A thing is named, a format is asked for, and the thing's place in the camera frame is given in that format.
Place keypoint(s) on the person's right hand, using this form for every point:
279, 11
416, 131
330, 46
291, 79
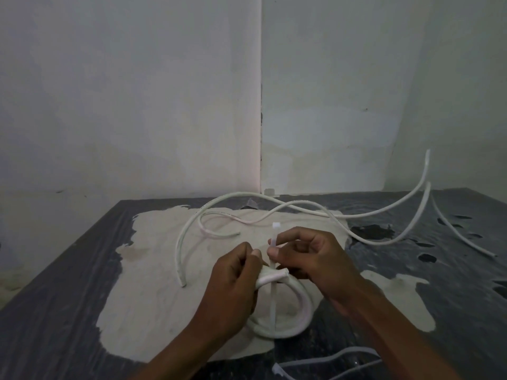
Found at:
328, 265

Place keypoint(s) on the person's left hand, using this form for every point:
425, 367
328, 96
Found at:
227, 288

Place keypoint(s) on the person's right thumb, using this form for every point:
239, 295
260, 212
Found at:
287, 255

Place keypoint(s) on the person's left thumb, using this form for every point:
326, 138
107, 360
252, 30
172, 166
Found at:
250, 255

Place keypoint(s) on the white zip tie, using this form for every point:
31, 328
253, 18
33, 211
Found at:
317, 358
356, 370
274, 300

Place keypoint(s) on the person's left forearm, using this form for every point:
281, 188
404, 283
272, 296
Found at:
186, 354

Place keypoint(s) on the person's right forearm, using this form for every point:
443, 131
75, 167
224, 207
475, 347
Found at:
392, 336

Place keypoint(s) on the clear plastic scrap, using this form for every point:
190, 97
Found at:
251, 203

